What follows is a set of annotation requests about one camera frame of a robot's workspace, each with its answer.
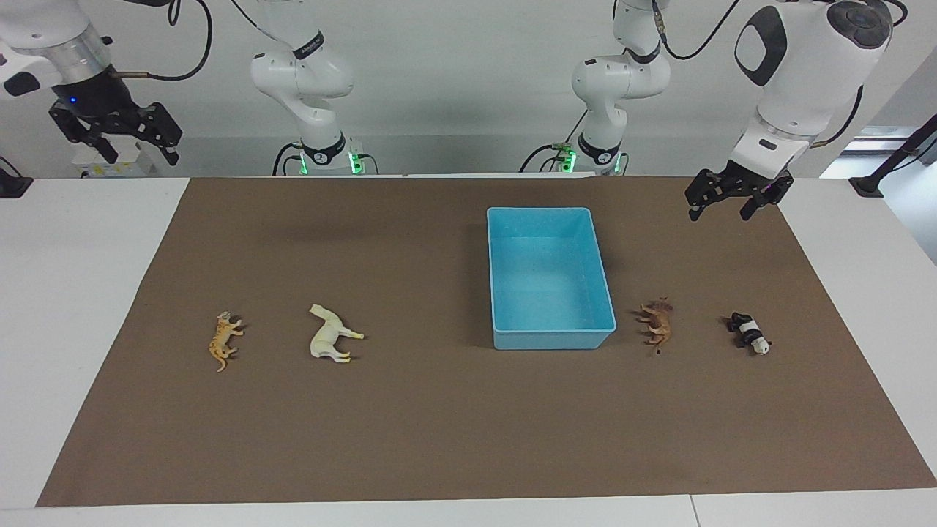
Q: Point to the white background box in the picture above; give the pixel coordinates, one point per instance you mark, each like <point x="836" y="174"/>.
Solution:
<point x="121" y="165"/>

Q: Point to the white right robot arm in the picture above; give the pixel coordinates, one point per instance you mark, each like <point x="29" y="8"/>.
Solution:
<point x="300" y="73"/>

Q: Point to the brown table mat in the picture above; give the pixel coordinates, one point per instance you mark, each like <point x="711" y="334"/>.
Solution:
<point x="439" y="424"/>

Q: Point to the brown lion toy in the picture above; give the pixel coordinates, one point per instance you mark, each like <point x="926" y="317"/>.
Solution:
<point x="660" y="322"/>

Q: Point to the black and white panda toy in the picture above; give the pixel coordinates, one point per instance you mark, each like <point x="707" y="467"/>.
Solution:
<point x="748" y="333"/>

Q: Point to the orange striped tiger toy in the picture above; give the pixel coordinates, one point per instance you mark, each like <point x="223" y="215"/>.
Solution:
<point x="219" y="340"/>

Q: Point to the grey window rail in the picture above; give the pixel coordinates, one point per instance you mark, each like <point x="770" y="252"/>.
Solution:
<point x="871" y="143"/>

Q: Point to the black table clamp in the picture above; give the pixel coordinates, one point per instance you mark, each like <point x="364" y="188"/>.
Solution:
<point x="13" y="184"/>

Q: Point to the light blue storage box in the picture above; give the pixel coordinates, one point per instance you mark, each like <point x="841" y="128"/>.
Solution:
<point x="549" y="278"/>

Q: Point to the green lit base connector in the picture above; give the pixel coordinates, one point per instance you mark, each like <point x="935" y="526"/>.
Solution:
<point x="565" y="157"/>
<point x="356" y="159"/>

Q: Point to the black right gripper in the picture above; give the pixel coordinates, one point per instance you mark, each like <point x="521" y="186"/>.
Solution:
<point x="99" y="102"/>

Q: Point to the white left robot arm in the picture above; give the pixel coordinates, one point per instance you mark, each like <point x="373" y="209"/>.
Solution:
<point x="798" y="80"/>

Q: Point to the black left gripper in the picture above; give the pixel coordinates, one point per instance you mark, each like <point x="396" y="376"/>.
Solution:
<point x="758" y="181"/>

